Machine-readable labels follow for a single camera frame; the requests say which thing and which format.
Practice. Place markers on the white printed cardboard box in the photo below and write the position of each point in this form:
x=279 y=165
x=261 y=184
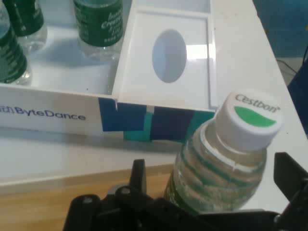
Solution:
x=166 y=96

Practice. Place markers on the dark blue object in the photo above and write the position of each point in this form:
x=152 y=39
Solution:
x=300 y=96

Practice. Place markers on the clear water bottle green label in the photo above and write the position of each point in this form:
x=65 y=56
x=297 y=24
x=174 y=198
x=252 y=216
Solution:
x=216 y=173
x=9 y=55
x=26 y=19
x=101 y=24

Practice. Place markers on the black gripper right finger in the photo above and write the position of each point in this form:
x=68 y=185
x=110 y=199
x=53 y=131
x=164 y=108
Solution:
x=296 y=183

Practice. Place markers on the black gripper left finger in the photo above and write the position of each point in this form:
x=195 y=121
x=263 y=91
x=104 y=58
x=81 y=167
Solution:
x=138 y=175

